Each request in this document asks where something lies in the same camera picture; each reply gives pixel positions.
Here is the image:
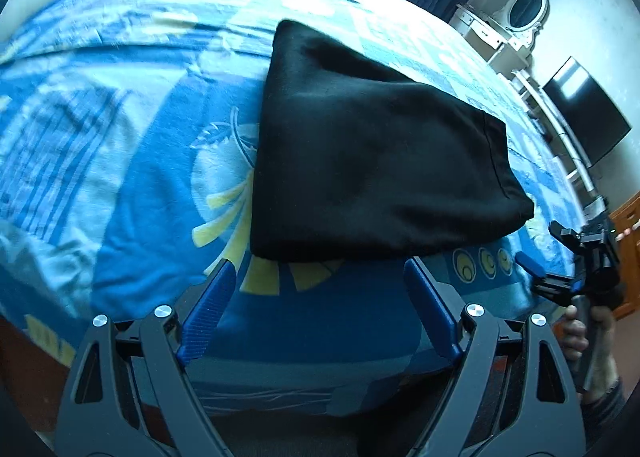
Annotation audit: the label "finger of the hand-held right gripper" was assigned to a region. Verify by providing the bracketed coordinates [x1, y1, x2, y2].
[548, 220, 584, 246]
[516, 251, 581, 299]

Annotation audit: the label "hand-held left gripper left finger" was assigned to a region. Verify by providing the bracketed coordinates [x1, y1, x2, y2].
[55, 259, 237, 457]

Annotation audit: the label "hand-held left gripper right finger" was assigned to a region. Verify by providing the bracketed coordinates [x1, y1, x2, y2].
[403, 257, 589, 457]

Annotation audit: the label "black pants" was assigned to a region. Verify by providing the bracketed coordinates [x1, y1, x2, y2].
[249, 19, 537, 266]

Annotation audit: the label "person's right forearm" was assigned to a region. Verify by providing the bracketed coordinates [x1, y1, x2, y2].
[581, 377, 633, 430]

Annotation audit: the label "person's right hand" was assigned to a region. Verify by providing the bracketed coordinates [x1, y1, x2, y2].
[562, 306, 625, 405]

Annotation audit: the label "orange wooden cabinet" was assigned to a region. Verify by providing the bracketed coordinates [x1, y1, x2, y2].
[609, 191, 640, 323]

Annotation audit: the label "white television stand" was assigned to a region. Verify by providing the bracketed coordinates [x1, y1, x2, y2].
[511, 69, 602, 198]

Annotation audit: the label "black flat television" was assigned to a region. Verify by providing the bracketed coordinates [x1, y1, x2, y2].
[542, 56, 633, 168]

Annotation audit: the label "blue printed bedsheet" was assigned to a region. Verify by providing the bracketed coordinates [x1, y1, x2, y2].
[0, 0, 598, 410]

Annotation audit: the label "white dresser with oval mirror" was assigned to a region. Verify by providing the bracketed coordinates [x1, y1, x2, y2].
[449, 0, 552, 84]

